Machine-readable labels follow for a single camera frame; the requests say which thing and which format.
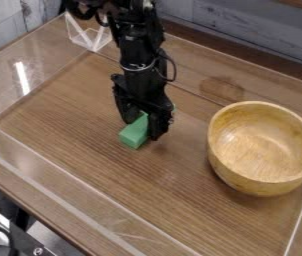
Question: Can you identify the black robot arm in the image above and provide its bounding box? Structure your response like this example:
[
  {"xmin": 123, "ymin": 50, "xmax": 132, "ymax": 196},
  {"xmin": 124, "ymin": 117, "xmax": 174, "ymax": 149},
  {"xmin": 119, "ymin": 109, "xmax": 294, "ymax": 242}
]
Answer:
[{"xmin": 63, "ymin": 0, "xmax": 175, "ymax": 140}]

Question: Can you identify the black cable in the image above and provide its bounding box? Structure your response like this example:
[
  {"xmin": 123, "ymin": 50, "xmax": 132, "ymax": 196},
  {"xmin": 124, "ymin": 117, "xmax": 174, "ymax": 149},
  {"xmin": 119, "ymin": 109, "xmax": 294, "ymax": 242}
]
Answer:
[{"xmin": 0, "ymin": 223, "xmax": 27, "ymax": 256}]

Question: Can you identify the green rectangular block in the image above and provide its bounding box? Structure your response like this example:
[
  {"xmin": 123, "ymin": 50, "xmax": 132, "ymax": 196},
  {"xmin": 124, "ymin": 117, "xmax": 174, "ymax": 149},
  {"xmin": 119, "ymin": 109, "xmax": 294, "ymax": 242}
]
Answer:
[{"xmin": 118, "ymin": 103, "xmax": 178, "ymax": 150}]

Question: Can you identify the black metal clamp base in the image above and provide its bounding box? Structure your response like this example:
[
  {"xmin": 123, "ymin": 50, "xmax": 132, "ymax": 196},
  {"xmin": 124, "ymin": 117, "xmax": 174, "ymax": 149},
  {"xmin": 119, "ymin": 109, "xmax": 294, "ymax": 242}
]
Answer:
[{"xmin": 9, "ymin": 223, "xmax": 58, "ymax": 256}]

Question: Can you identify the brown wooden bowl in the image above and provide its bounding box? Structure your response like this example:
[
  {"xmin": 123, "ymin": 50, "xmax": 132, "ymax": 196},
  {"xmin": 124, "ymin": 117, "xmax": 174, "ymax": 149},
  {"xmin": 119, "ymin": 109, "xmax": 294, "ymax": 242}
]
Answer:
[{"xmin": 207, "ymin": 101, "xmax": 302, "ymax": 197}]

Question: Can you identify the clear acrylic tray wall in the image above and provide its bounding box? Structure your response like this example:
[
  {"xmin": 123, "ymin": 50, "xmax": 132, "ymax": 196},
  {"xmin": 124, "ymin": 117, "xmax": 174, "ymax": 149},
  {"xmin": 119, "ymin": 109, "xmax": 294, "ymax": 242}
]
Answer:
[{"xmin": 0, "ymin": 18, "xmax": 302, "ymax": 256}]

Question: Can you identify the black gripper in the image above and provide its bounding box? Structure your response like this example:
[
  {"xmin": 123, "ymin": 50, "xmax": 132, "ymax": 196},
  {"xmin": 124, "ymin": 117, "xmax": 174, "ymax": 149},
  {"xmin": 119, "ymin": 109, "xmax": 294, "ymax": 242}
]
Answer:
[{"xmin": 111, "ymin": 59, "xmax": 174, "ymax": 141}]

